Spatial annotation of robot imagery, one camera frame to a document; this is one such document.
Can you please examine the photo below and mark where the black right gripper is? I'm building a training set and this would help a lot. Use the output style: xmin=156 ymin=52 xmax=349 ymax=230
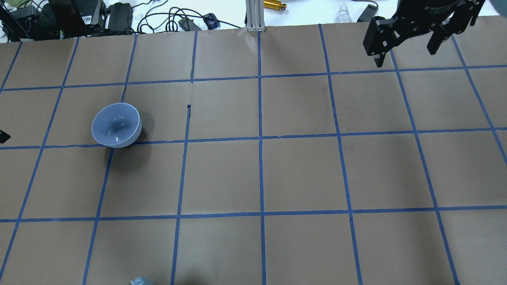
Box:
xmin=363 ymin=0 xmax=486 ymax=68

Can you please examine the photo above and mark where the blue bowl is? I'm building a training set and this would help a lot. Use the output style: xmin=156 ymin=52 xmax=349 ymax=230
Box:
xmin=91 ymin=103 xmax=143 ymax=148

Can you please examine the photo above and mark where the black power adapter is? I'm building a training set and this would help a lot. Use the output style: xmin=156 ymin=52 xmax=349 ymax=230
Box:
xmin=357 ymin=4 xmax=378 ymax=22

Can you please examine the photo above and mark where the gold metal cylinder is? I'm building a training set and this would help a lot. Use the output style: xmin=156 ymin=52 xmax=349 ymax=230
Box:
xmin=264 ymin=0 xmax=287 ymax=11

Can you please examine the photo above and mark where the brown paper table cover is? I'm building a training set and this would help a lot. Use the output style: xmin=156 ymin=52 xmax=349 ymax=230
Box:
xmin=1 ymin=16 xmax=507 ymax=285

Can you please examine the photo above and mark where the aluminium frame post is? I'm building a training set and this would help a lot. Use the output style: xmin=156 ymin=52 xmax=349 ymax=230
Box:
xmin=246 ymin=0 xmax=265 ymax=32

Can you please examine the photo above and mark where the black cable bundle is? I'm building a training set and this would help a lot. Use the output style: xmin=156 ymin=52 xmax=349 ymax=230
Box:
xmin=137 ymin=0 xmax=242 ymax=33

